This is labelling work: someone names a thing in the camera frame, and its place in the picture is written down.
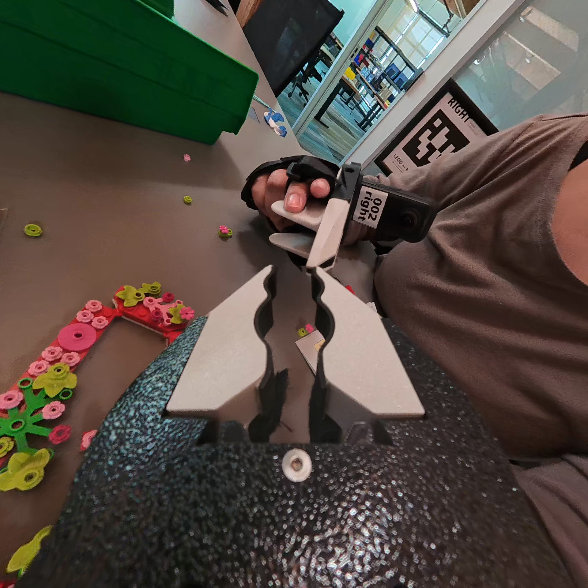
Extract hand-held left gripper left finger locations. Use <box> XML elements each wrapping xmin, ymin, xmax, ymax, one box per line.
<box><xmin>165</xmin><ymin>264</ymin><xmax>290</xmax><ymax>435</ymax></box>

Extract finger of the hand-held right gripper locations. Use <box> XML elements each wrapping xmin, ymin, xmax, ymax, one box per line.
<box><xmin>305</xmin><ymin>198</ymin><xmax>352</xmax><ymax>271</ymax></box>

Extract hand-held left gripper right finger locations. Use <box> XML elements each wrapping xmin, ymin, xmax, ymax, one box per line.
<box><xmin>311</xmin><ymin>266</ymin><xmax>425</xmax><ymax>435</ymax></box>

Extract red lego heart frame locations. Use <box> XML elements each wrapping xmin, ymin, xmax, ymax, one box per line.
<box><xmin>0</xmin><ymin>281</ymin><xmax>196</xmax><ymax>588</ymax></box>

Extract lego instruction booklet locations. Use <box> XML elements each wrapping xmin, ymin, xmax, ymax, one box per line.
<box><xmin>295</xmin><ymin>301</ymin><xmax>384</xmax><ymax>375</ymax></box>

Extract blue and white lego pieces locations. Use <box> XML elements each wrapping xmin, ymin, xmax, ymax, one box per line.
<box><xmin>264</xmin><ymin>109</ymin><xmax>288</xmax><ymax>138</ymax></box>

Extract person's right hand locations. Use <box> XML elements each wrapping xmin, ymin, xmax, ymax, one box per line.
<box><xmin>251</xmin><ymin>169</ymin><xmax>332</xmax><ymax>231</ymax></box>

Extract black and white tag sign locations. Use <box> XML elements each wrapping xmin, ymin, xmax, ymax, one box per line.
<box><xmin>373</xmin><ymin>77</ymin><xmax>500</xmax><ymax>176</ymax></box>

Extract shelving with storage bins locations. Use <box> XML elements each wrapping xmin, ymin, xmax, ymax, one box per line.
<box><xmin>345</xmin><ymin>25</ymin><xmax>425</xmax><ymax>102</ymax></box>

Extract black office chair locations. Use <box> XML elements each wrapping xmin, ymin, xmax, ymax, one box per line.
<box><xmin>287</xmin><ymin>69</ymin><xmax>314</xmax><ymax>100</ymax></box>

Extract black monitor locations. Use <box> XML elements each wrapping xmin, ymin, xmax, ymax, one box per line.
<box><xmin>241</xmin><ymin>0</ymin><xmax>345</xmax><ymax>98</ymax></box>

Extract green plastic bin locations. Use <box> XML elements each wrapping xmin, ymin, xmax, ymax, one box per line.
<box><xmin>0</xmin><ymin>0</ymin><xmax>260</xmax><ymax>146</ymax></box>

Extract black frame table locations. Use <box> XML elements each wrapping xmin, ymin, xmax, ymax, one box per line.
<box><xmin>315</xmin><ymin>28</ymin><xmax>392</xmax><ymax>134</ymax></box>

